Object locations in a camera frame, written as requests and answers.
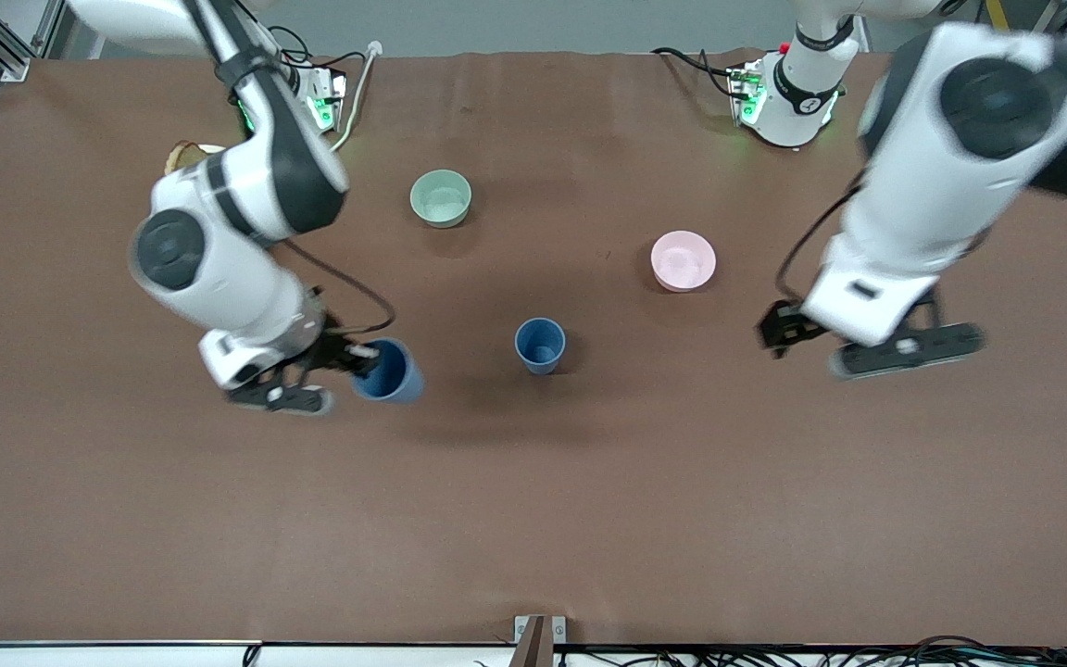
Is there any pink bowl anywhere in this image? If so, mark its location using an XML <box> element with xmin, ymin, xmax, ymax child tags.
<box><xmin>650</xmin><ymin>230</ymin><xmax>718</xmax><ymax>294</ymax></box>

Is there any white table edge strip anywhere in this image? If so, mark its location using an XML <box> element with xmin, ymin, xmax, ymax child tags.
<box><xmin>0</xmin><ymin>640</ymin><xmax>518</xmax><ymax>667</ymax></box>

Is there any brown table cover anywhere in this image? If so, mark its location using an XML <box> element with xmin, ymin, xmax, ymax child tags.
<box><xmin>0</xmin><ymin>49</ymin><xmax>1067</xmax><ymax>648</ymax></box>

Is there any metal base box green light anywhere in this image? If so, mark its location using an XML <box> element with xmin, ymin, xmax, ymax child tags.
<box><xmin>727</xmin><ymin>59</ymin><xmax>769</xmax><ymax>128</ymax></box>
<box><xmin>297</xmin><ymin>65</ymin><xmax>350</xmax><ymax>133</ymax></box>

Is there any blue plastic cup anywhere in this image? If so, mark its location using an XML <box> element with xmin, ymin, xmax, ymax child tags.
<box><xmin>514</xmin><ymin>317</ymin><xmax>568</xmax><ymax>376</ymax></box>
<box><xmin>351</xmin><ymin>337</ymin><xmax>426</xmax><ymax>405</ymax></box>

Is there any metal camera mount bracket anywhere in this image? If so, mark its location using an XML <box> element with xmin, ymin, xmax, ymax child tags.
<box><xmin>512</xmin><ymin>614</ymin><xmax>568</xmax><ymax>667</ymax></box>

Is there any white toaster power cable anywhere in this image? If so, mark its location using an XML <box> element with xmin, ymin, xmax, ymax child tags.
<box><xmin>330</xmin><ymin>41</ymin><xmax>383</xmax><ymax>154</ymax></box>

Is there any brown bread slice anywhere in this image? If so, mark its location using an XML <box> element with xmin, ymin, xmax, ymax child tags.
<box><xmin>165</xmin><ymin>140</ymin><xmax>207</xmax><ymax>178</ymax></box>

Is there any black base cable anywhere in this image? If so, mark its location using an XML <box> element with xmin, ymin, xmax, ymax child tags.
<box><xmin>651</xmin><ymin>46</ymin><xmax>740</xmax><ymax>99</ymax></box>
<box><xmin>265</xmin><ymin>23</ymin><xmax>366</xmax><ymax>86</ymax></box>

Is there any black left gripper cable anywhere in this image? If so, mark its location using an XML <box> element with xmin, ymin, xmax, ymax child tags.
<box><xmin>773</xmin><ymin>181</ymin><xmax>870</xmax><ymax>308</ymax></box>

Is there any green bowl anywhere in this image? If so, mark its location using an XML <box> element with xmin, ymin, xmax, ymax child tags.
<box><xmin>408</xmin><ymin>170</ymin><xmax>473</xmax><ymax>229</ymax></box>

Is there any black cable bundle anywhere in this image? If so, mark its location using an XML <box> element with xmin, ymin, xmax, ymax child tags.
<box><xmin>557</xmin><ymin>635</ymin><xmax>1067</xmax><ymax>667</ymax></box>

